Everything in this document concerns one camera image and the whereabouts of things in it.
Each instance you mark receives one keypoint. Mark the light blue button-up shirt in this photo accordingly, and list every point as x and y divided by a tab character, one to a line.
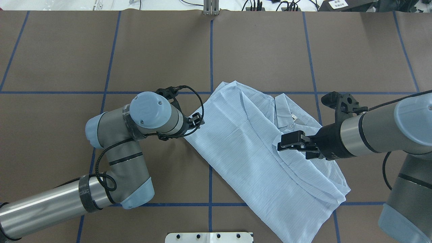
292	195

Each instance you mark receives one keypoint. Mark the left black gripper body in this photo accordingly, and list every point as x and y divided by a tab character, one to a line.
186	125

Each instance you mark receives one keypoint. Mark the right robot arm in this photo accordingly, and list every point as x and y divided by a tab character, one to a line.
399	129

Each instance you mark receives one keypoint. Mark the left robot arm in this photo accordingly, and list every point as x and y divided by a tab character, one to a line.
120	175

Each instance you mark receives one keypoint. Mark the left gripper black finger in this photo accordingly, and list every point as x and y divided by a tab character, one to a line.
195	121

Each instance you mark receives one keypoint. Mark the clear plastic bag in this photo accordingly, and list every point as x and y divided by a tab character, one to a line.
77	5

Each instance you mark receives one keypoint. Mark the aluminium frame post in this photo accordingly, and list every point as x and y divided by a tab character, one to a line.
211	7

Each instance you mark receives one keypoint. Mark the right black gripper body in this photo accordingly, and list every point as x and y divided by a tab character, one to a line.
328	142

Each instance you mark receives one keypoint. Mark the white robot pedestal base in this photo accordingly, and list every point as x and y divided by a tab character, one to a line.
210	237

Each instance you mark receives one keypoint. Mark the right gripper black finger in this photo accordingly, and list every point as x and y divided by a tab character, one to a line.
296	140

